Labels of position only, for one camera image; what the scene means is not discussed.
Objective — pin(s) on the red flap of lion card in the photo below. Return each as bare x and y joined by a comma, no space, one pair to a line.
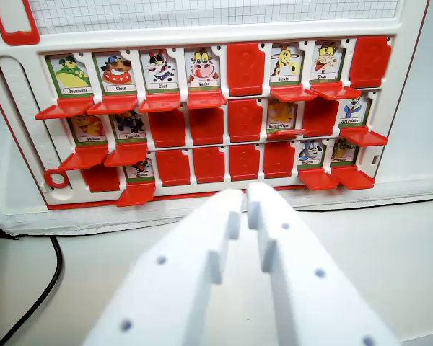
246,68

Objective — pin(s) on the red and white game board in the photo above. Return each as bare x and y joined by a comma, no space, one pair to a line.
202,39

